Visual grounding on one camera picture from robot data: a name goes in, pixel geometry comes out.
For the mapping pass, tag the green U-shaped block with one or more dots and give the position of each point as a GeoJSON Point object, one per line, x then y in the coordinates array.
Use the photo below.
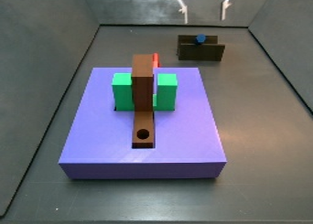
{"type": "Point", "coordinates": [164, 99]}

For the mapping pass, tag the black angled fixture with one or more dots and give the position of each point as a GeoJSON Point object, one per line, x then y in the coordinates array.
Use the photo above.
{"type": "Point", "coordinates": [211, 51]}

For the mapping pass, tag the purple base block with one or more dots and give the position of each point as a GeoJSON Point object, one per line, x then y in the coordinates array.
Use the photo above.
{"type": "Point", "coordinates": [108, 149]}

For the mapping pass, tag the blue peg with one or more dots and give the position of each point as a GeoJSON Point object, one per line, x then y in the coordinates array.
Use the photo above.
{"type": "Point", "coordinates": [200, 39]}

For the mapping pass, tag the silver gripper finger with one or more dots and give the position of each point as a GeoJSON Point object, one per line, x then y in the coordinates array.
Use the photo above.
{"type": "Point", "coordinates": [184, 10]}
{"type": "Point", "coordinates": [225, 5]}

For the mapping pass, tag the red peg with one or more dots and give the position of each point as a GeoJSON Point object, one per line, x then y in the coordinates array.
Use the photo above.
{"type": "Point", "coordinates": [156, 60]}

